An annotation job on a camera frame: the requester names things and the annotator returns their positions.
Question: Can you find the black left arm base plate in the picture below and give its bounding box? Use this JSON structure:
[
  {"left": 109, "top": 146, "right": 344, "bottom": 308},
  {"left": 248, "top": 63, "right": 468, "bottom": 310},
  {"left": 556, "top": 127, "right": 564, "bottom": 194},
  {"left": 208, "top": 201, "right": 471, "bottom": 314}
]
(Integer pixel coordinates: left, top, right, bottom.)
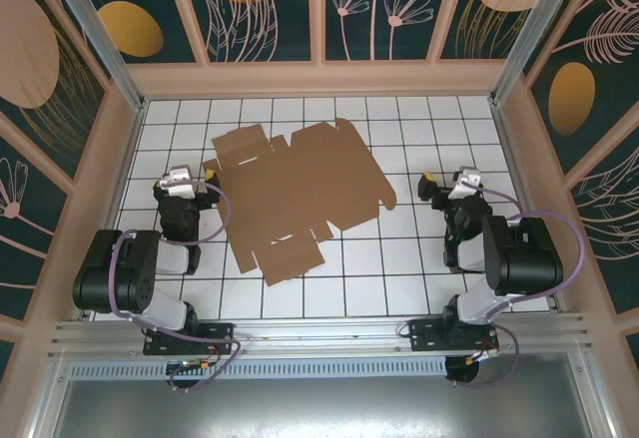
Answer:
[{"left": 143, "top": 321, "right": 236, "bottom": 357}]

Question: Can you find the slotted grey cable duct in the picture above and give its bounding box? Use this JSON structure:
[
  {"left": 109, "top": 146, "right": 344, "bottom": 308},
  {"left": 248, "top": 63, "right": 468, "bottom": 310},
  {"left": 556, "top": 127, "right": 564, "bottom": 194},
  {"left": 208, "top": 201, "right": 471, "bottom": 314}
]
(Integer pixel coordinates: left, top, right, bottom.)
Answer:
[{"left": 67, "top": 355, "right": 448, "bottom": 379}]

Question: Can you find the grey metal sheet panel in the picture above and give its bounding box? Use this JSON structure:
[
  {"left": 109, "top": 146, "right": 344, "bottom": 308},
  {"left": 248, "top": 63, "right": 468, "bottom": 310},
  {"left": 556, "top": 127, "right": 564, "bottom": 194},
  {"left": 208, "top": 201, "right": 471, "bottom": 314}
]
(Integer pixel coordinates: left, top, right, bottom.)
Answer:
[{"left": 29, "top": 352, "right": 613, "bottom": 438}]

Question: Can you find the aluminium mounting rail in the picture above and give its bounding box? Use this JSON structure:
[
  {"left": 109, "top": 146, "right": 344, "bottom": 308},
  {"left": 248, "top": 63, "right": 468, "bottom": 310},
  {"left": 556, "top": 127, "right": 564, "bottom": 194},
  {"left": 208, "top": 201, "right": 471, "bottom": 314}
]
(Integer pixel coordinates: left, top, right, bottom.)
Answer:
[{"left": 47, "top": 312, "right": 595, "bottom": 359}]

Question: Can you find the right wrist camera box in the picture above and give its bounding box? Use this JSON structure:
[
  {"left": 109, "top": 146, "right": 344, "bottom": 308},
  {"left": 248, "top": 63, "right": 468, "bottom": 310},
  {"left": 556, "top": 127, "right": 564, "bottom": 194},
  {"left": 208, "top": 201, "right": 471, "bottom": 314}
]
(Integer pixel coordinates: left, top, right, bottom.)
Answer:
[{"left": 448, "top": 166, "right": 483, "bottom": 200}]

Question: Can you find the aluminium corner post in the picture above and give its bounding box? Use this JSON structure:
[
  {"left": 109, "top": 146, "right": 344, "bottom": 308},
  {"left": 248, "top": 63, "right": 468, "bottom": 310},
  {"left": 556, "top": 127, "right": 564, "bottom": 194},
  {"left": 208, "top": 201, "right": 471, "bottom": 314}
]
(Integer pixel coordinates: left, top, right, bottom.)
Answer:
[
  {"left": 487, "top": 0, "right": 588, "bottom": 108},
  {"left": 39, "top": 0, "right": 146, "bottom": 113}
]

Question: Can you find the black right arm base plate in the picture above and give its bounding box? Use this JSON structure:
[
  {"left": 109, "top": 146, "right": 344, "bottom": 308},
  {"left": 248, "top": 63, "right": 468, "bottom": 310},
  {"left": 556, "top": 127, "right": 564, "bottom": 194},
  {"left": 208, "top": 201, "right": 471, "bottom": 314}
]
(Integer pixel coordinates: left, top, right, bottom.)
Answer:
[{"left": 407, "top": 318, "right": 500, "bottom": 354}]

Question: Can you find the brown cardboard box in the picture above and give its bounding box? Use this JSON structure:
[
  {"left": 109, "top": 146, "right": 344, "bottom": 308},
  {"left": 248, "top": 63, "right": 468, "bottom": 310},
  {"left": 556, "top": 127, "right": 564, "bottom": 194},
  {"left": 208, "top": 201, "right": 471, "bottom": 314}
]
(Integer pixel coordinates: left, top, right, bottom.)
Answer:
[{"left": 202, "top": 117, "right": 398, "bottom": 288}]

